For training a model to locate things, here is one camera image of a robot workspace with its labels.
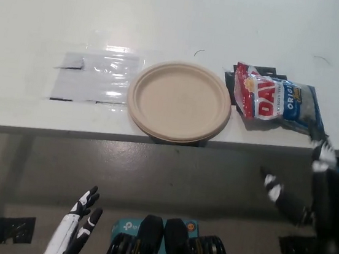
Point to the teal box on robot torso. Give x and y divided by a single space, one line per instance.
123 225

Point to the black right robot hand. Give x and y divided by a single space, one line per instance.
324 198

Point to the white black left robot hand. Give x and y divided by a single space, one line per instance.
65 235

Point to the beige paper plate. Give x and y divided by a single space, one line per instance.
175 103

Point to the clear plastic sheet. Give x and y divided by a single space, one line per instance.
94 80

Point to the red blue sunflower seeds bag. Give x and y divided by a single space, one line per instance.
262 98

